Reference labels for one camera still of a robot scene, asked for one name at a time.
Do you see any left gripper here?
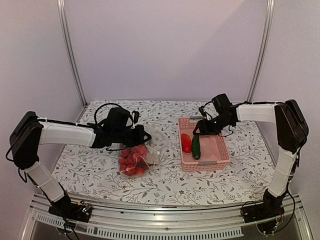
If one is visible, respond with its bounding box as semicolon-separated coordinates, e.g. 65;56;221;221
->
112;124;152;148

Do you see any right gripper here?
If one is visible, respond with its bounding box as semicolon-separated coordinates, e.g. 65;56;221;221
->
195;114;232;136

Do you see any red orange fake pepper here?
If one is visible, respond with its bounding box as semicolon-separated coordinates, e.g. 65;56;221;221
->
180;133;192;153

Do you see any green fake cucumber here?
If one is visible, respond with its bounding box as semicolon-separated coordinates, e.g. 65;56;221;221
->
191;135;201;160

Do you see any clear zip top bag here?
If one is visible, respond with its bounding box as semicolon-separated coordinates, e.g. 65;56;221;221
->
118;124;169;178

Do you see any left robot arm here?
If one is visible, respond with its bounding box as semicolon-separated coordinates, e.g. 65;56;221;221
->
5;103;152;217

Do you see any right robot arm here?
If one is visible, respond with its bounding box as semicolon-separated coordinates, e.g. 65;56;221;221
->
193;93;309;221

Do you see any dark purple fake eggplant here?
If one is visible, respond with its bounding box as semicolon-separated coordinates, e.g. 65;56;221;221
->
135;161;149;168

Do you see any pink plastic basket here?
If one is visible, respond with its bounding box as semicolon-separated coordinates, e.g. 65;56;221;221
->
178;117;231;172

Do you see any floral table mat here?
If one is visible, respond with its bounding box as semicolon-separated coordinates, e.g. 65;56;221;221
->
52;100;275;206

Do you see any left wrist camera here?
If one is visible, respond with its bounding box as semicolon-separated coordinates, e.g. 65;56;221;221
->
131;110;140;129

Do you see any aluminium front rail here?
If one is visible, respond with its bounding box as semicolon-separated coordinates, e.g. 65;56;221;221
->
21;193;314;240

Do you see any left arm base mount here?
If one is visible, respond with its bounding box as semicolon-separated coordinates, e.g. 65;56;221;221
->
48;199;93;223

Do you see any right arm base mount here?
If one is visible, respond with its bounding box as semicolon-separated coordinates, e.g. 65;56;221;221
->
240;201;285;236

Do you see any right aluminium frame post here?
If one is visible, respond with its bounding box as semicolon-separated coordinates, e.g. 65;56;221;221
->
246;0;275;102

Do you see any aluminium frame post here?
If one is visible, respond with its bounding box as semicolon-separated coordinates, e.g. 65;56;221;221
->
246;0;275;102
56;0;88;107

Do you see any left aluminium frame post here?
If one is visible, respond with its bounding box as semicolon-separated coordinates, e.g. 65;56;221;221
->
56;0;88;107

